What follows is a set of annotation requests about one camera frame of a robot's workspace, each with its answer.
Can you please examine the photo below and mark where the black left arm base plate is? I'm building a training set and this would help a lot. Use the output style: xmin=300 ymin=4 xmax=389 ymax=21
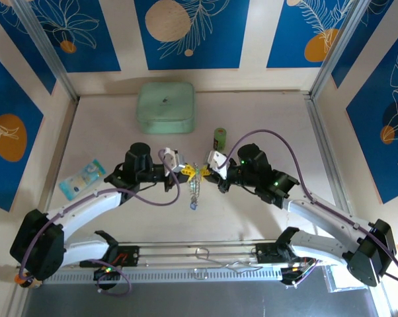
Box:
xmin=79 ymin=244 xmax=141 ymax=268

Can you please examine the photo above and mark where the grey slotted cable duct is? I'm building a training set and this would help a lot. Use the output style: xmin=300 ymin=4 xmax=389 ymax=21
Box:
xmin=42 ymin=267 xmax=286 ymax=285

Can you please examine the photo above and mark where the mint green zip case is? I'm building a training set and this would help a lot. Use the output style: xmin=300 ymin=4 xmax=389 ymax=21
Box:
xmin=135 ymin=82 xmax=196 ymax=135

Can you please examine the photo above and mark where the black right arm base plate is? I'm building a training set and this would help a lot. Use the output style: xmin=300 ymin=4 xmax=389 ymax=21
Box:
xmin=255 ymin=242 xmax=317 ymax=265

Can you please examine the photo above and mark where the aluminium side rail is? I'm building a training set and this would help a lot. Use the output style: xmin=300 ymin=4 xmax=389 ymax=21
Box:
xmin=36 ymin=98 xmax=80 ymax=246
xmin=303 ymin=92 xmax=377 ymax=252

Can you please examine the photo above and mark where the aluminium frame post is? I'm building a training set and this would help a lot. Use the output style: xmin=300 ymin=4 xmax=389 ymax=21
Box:
xmin=308 ymin=0 xmax=368 ymax=100
xmin=11 ymin=0 xmax=80 ymax=102

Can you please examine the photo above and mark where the clear plastic packet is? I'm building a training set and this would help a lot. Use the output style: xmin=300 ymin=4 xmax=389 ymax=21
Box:
xmin=321 ymin=264 xmax=368 ymax=294

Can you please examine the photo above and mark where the aluminium mounting rail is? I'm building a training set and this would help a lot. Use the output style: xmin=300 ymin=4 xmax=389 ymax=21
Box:
xmin=16 ymin=238 xmax=378 ymax=269

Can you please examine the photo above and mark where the light blue wipes packet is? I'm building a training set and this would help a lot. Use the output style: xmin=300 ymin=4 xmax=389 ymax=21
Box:
xmin=59 ymin=159 xmax=106 ymax=201

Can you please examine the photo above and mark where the metal keyring plate with rings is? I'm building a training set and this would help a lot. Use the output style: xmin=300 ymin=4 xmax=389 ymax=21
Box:
xmin=187 ymin=161 xmax=206 ymax=205

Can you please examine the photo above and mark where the bent metal wire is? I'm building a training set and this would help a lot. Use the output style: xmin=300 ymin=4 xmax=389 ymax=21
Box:
xmin=194 ymin=247 xmax=264 ymax=273

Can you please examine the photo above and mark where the green cylindrical canister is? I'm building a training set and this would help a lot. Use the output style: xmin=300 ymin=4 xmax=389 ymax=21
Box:
xmin=213 ymin=127 xmax=227 ymax=153

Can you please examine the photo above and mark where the small bottle with orange cap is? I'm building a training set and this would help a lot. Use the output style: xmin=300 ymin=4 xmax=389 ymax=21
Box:
xmin=14 ymin=273 xmax=43 ymax=290

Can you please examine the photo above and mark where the black controller board with wires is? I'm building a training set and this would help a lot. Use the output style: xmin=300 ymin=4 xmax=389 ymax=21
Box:
xmin=93 ymin=264 xmax=122 ymax=281
xmin=280 ymin=264 xmax=307 ymax=287

